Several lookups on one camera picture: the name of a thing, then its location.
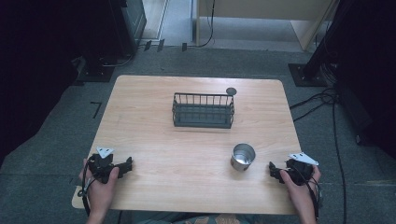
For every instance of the dark round disc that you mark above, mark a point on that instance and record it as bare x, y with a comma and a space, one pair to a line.
231, 91

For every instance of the light wooden cabinet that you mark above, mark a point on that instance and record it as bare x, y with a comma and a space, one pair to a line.
267, 9

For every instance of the black stand base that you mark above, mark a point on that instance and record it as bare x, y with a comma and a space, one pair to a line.
306, 76
95, 74

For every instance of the dark equipment cabinet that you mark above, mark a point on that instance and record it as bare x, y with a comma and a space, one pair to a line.
134, 21

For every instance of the person's left hand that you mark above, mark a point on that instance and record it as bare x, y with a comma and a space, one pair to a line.
100, 193

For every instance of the metal cup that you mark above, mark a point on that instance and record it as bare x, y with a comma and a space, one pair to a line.
242, 157

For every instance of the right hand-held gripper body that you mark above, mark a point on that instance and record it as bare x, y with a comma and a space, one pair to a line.
299, 169

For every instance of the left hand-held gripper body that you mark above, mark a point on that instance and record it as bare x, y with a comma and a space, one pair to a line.
101, 165

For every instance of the person's right hand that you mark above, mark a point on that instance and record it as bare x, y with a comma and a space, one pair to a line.
300, 194

